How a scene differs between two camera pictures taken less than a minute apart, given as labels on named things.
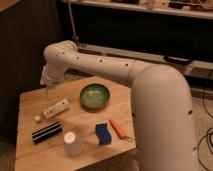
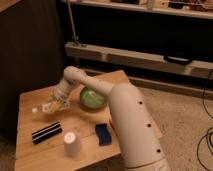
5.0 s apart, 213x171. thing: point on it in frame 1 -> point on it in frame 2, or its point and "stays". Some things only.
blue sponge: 103,134 stays
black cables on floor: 207,133 stays
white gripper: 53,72 -> 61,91
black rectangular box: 47,132 stays
